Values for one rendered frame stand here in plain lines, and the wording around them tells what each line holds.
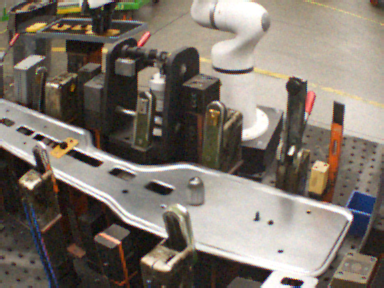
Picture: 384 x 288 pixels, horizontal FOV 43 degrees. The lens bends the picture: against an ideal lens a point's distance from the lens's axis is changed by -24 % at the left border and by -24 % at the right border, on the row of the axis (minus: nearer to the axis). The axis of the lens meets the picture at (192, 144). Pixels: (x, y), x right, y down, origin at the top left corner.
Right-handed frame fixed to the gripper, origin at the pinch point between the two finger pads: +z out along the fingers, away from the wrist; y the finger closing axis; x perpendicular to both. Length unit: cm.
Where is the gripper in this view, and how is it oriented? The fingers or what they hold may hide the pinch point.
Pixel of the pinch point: (101, 23)
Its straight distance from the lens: 115.3
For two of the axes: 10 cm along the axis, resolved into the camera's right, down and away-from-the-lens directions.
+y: -6.3, 4.0, -6.6
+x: 7.8, 3.0, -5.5
